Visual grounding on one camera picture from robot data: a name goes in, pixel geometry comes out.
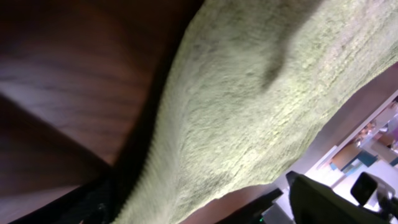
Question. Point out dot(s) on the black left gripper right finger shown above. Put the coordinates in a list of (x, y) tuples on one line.
[(313, 202)]

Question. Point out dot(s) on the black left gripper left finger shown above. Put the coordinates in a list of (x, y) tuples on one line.
[(92, 203)]

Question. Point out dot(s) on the light green microfiber cloth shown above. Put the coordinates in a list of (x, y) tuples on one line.
[(252, 84)]

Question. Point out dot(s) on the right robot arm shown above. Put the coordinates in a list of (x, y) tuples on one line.
[(370, 188)]

